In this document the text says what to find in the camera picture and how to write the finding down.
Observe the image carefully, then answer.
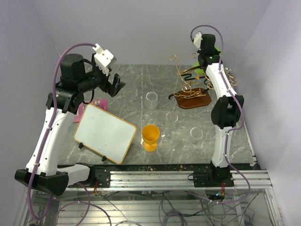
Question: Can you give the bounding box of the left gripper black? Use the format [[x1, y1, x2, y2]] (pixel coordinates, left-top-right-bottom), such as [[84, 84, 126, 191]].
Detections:
[[78, 53, 126, 97]]

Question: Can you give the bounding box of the orange plastic wine glass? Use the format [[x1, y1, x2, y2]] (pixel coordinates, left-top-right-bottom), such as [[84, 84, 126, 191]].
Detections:
[[142, 124, 160, 152]]

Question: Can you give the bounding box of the green plastic wine glass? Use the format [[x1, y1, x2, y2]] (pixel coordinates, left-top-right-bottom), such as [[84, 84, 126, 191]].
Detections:
[[192, 46, 222, 75]]

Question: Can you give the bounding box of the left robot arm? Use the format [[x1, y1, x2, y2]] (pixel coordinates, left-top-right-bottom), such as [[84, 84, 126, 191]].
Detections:
[[15, 53, 125, 196]]

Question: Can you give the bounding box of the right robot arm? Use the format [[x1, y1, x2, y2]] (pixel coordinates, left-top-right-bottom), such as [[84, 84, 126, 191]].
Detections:
[[193, 32, 244, 168]]

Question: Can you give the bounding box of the clear wine glass far left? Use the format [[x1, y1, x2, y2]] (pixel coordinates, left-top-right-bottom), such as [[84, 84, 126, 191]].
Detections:
[[129, 95, 141, 105]]

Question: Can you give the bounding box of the clear wine glass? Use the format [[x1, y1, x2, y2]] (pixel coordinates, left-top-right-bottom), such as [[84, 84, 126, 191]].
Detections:
[[129, 95, 141, 105], [183, 127, 204, 153]]

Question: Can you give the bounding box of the clear wine glass right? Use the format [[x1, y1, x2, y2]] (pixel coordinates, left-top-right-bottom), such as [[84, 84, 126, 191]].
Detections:
[[183, 127, 204, 153]]

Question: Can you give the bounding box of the pink sticker booklet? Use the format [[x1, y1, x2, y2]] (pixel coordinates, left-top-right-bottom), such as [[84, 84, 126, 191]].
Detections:
[[73, 99, 108, 123]]

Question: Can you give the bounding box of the clear tumbler glass centre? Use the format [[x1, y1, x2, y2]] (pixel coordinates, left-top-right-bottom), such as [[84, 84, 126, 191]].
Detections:
[[145, 92, 158, 110]]

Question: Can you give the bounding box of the clear champagne flute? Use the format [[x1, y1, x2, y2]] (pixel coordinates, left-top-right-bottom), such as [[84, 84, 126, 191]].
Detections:
[[161, 112, 178, 141]]

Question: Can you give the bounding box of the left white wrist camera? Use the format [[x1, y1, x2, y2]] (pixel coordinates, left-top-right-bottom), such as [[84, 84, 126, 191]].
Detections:
[[92, 43, 116, 76]]

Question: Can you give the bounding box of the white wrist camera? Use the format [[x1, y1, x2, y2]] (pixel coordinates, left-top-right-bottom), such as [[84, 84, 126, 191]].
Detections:
[[191, 31, 202, 50], [92, 43, 116, 76]]

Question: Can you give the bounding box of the white board with yellow frame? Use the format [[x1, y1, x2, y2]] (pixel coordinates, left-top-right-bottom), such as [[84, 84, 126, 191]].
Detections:
[[74, 104, 137, 164]]

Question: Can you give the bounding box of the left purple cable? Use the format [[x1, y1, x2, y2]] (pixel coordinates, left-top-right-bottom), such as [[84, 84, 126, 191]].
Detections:
[[27, 42, 97, 221]]

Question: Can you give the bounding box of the purple cable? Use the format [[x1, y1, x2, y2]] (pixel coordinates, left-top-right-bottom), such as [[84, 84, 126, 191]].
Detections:
[[27, 42, 97, 221], [190, 24, 252, 204]]

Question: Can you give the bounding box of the gold wire wine glass rack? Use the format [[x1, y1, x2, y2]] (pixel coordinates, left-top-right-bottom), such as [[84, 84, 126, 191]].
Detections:
[[168, 52, 244, 110]]

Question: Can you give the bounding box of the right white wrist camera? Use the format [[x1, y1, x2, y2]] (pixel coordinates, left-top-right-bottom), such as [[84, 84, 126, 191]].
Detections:
[[191, 31, 202, 50]]

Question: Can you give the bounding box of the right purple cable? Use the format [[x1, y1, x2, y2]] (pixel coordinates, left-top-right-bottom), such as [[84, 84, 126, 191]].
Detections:
[[190, 24, 252, 204]]

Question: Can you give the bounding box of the aluminium rail frame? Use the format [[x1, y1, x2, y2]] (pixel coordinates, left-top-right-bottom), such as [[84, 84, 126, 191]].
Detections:
[[24, 169, 273, 191]]

